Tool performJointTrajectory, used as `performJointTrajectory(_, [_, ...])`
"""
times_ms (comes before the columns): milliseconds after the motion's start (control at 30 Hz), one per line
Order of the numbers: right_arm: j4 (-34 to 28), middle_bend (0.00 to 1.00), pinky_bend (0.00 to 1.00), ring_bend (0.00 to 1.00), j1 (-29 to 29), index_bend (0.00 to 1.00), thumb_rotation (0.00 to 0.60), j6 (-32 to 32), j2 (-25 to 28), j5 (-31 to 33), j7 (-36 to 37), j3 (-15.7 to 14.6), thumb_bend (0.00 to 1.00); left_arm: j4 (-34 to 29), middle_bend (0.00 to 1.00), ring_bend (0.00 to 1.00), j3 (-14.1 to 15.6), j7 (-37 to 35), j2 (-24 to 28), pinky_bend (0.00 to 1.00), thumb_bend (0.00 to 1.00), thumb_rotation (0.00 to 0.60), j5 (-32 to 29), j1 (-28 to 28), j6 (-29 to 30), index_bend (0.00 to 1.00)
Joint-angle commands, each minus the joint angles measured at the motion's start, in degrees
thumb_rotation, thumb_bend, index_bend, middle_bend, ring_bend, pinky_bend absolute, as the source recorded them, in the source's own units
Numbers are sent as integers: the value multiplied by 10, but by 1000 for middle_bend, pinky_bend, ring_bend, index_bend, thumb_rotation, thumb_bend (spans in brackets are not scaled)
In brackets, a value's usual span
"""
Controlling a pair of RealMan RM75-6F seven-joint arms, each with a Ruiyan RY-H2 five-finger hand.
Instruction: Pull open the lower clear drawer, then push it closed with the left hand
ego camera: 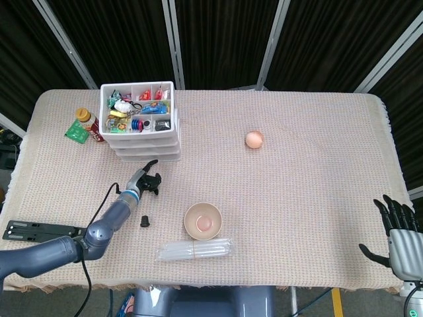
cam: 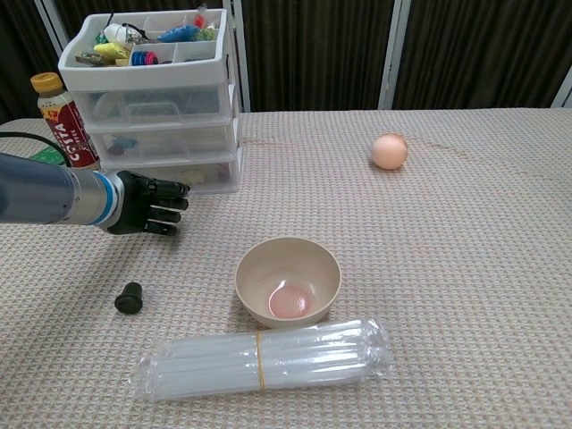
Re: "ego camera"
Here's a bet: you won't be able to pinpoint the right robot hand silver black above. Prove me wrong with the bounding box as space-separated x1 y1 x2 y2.
358 194 423 281

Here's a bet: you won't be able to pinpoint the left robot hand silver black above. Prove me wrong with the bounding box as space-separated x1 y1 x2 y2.
127 159 163 196

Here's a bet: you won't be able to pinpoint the clear plastic storage bin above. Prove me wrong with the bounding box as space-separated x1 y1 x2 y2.
120 152 182 163

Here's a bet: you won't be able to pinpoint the white drawer organizer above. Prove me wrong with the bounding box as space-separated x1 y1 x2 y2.
99 80 182 163

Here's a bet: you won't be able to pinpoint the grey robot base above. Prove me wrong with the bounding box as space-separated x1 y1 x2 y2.
132 285 275 317

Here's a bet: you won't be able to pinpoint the colourful snack packets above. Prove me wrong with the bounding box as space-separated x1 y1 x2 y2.
105 117 130 133

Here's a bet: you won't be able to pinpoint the red coffee bottle yellow cap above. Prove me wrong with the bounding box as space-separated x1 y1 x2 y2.
75 108 106 145

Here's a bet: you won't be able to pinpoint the blue packet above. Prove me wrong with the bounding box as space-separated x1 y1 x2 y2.
141 102 166 115

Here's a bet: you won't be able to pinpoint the beige bowl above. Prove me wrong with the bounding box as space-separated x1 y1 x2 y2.
184 201 223 240

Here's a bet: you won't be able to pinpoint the clear wrapped straw bundle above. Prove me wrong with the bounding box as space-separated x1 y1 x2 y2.
155 236 235 264

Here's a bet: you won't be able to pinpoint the black folding stand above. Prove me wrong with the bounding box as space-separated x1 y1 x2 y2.
2 220 92 247

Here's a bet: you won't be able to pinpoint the beige woven tablecloth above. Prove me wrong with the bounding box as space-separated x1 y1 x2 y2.
0 88 414 295

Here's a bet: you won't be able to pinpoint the brown eggshell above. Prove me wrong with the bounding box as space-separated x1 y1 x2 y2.
245 130 265 149

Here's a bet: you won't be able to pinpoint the white metal table leg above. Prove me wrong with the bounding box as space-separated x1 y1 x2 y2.
289 286 300 316

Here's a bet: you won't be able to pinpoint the blue printed package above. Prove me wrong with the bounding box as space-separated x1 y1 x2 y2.
118 292 136 317

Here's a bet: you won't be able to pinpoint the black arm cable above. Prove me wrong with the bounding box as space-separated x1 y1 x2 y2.
77 182 122 317

